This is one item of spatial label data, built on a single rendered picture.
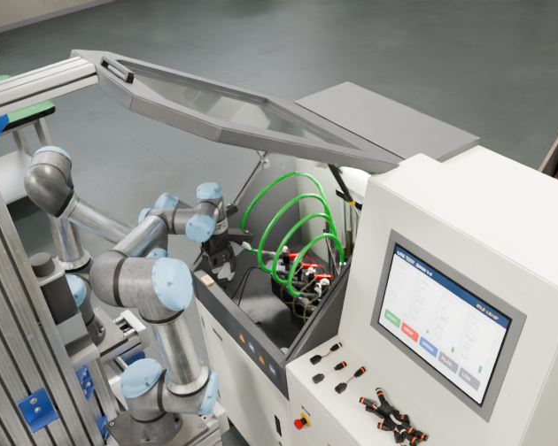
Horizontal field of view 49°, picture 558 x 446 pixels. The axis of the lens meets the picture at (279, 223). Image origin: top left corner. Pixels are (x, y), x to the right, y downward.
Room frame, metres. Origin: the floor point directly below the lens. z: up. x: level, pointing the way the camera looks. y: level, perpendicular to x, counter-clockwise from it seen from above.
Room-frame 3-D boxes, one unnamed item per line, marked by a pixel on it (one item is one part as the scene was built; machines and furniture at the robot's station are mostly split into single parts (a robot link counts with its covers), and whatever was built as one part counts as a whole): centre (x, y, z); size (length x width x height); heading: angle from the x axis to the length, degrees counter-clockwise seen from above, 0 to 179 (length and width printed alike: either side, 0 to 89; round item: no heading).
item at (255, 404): (1.69, 0.21, 0.44); 0.65 x 0.02 x 0.68; 31
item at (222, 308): (1.70, 0.19, 0.87); 0.62 x 0.04 x 0.16; 31
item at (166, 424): (1.16, 0.42, 1.09); 0.15 x 0.15 x 0.10
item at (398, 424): (1.11, -0.26, 1.01); 0.23 x 0.11 x 0.06; 31
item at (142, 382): (1.16, 0.41, 1.20); 0.13 x 0.12 x 0.14; 77
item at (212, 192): (1.56, 0.20, 1.53); 0.09 x 0.08 x 0.11; 167
